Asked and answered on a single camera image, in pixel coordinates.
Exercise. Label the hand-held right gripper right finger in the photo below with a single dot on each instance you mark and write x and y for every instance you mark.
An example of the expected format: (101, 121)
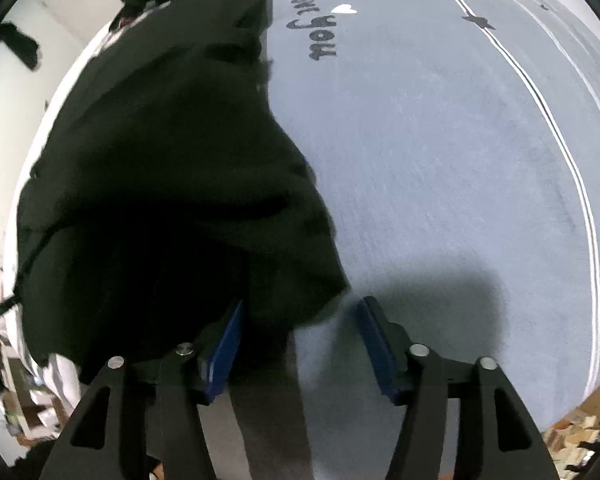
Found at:
(377, 355)

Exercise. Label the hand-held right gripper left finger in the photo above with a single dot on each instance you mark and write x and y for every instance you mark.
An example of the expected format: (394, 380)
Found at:
(222, 355)

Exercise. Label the black shirt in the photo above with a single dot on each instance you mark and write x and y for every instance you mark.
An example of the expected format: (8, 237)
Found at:
(155, 160)

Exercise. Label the striped star print bed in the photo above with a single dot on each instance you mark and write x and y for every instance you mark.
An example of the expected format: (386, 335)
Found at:
(430, 160)

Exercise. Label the beige crumpled clutter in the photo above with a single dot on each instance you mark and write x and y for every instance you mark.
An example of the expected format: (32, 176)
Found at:
(575, 440)

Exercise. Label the black hanging garment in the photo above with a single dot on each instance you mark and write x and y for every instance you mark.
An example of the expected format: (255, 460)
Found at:
(20, 42)

